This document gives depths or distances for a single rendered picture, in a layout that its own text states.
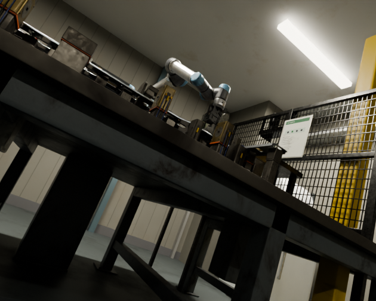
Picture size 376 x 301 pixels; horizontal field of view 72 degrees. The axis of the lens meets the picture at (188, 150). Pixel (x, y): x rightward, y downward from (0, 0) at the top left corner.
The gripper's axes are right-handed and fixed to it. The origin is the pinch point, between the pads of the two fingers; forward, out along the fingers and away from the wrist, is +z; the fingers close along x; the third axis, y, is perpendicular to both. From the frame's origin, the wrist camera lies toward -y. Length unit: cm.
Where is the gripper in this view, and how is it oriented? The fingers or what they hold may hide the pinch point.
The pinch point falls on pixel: (210, 138)
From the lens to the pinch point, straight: 155.2
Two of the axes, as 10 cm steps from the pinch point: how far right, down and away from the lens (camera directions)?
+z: -3.4, 9.0, -2.7
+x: 4.9, -0.7, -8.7
